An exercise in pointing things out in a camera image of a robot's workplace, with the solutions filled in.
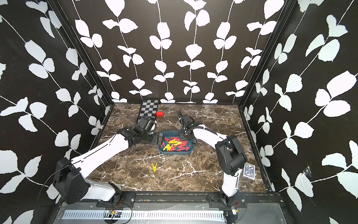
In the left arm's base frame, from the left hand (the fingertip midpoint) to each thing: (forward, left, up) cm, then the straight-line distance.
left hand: (158, 136), depth 82 cm
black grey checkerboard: (+35, +12, -14) cm, 39 cm away
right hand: (+7, -14, -9) cm, 18 cm away
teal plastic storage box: (+11, -9, -16) cm, 22 cm away
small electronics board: (-36, +22, -15) cm, 45 cm away
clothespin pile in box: (+2, -9, -15) cm, 17 cm away
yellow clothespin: (-13, +4, -16) cm, 21 cm away
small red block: (+31, +3, -16) cm, 35 cm away
